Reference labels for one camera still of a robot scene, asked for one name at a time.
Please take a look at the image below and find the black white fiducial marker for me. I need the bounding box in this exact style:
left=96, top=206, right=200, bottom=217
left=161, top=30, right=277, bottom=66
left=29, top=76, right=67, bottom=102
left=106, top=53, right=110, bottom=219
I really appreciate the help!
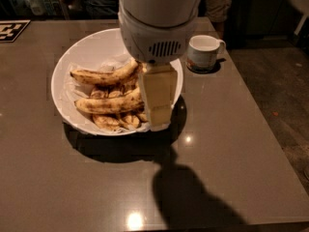
left=0, top=20, right=30, bottom=43

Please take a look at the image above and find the spotted ripe banana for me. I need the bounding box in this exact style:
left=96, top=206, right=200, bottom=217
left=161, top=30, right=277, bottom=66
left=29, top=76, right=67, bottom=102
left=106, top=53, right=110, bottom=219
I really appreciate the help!
left=70, top=60, right=139, bottom=86
left=74, top=88, right=144, bottom=114

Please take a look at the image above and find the white paper liner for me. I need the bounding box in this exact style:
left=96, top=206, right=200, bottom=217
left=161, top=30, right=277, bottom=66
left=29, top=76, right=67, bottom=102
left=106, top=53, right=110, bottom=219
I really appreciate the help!
left=61, top=53, right=177, bottom=134

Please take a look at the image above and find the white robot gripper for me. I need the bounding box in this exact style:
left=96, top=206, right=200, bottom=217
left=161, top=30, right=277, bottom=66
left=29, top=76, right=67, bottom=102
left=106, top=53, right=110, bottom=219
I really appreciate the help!
left=119, top=8, right=195, bottom=131

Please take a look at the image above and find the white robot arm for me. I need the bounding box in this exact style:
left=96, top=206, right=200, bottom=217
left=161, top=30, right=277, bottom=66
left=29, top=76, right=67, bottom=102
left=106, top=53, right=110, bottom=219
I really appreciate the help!
left=119, top=0, right=201, bottom=131

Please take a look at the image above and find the lower left spotted banana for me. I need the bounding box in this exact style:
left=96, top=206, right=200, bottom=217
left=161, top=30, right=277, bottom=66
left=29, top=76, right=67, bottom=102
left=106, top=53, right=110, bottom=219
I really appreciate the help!
left=93, top=114, right=121, bottom=131

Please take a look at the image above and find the person in shorts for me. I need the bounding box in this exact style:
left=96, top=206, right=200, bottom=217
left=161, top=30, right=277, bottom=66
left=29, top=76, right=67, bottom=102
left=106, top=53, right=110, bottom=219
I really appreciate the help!
left=204, top=0, right=232, bottom=39

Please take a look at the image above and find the white ceramic mug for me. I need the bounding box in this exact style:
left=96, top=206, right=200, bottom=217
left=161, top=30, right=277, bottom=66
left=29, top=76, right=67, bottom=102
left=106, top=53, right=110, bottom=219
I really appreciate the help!
left=186, top=35, right=226, bottom=73

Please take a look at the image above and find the middle small spotted banana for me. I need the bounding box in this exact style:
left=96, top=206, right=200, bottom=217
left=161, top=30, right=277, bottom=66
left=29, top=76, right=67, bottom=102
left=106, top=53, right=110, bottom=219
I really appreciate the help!
left=120, top=113, right=141, bottom=130

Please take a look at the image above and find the large white bowl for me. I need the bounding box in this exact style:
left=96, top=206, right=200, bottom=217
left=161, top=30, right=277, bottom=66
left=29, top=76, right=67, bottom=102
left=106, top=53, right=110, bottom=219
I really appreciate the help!
left=51, top=28, right=183, bottom=132

